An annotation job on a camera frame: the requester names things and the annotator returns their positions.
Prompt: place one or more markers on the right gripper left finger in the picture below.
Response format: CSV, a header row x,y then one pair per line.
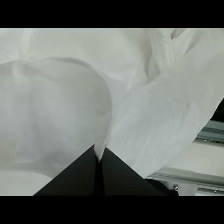
x,y
78,176

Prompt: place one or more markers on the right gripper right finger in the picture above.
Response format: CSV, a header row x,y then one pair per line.
x,y
125,178

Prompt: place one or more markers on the white long-sleeved shirt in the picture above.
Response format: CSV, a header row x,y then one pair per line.
x,y
100,93

